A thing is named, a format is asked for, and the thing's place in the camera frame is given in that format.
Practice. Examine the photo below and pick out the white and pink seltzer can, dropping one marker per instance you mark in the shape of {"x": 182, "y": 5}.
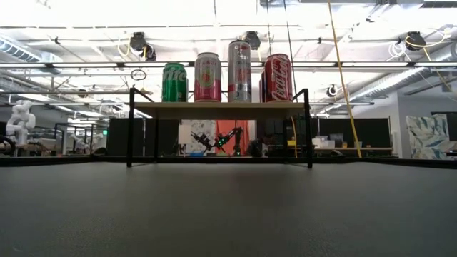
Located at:
{"x": 208, "y": 78}

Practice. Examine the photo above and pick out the slim white Celsius can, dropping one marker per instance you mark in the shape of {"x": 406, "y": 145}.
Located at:
{"x": 240, "y": 71}

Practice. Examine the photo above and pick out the red and white soda can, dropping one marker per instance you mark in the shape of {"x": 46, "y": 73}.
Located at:
{"x": 278, "y": 76}

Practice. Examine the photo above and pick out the black background robot arm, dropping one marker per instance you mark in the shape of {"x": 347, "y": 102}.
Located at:
{"x": 203, "y": 139}
{"x": 230, "y": 137}

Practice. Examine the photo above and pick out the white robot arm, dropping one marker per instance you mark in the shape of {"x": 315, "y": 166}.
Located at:
{"x": 21, "y": 118}
{"x": 80, "y": 141}

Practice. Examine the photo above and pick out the wooden shelf with black legs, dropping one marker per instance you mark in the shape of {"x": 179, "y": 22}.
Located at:
{"x": 221, "y": 110}

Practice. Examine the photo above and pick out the orange red panel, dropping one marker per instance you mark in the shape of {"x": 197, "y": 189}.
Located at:
{"x": 228, "y": 126}

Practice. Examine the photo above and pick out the small blue box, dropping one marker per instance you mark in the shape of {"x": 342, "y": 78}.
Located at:
{"x": 196, "y": 154}

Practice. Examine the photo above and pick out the small white board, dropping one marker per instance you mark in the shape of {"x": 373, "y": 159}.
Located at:
{"x": 184, "y": 134}

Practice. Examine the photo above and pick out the black table mat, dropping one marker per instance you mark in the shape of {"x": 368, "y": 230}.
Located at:
{"x": 228, "y": 214}

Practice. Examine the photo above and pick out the black round ceiling fixture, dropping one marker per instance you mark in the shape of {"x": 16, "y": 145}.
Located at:
{"x": 137, "y": 41}
{"x": 253, "y": 39}
{"x": 415, "y": 40}
{"x": 150, "y": 53}

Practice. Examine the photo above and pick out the white box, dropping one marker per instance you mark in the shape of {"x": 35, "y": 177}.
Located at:
{"x": 320, "y": 142}

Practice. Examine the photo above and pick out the black hook ceiling fixture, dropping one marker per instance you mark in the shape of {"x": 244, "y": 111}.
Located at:
{"x": 331, "y": 90}

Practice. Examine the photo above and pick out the background wooden table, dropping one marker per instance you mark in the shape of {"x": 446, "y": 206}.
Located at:
{"x": 357, "y": 148}

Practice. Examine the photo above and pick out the leaf patterned panel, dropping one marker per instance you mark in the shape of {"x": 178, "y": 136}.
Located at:
{"x": 428, "y": 139}

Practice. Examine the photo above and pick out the black aluminium table frame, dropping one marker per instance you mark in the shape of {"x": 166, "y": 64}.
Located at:
{"x": 357, "y": 160}

